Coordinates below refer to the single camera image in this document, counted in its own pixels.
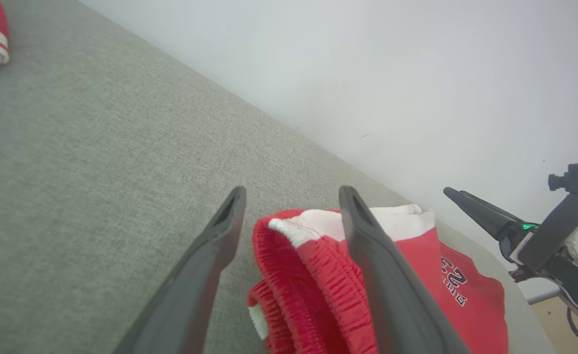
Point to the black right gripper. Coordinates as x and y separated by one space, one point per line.
517 246

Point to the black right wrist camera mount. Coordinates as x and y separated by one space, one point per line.
569 211

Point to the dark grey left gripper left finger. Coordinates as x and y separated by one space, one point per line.
190 290

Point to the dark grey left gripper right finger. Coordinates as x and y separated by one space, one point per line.
392 295

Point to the grey fabric sofa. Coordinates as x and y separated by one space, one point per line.
72 172

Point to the red shorts white trim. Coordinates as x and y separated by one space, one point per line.
318 295

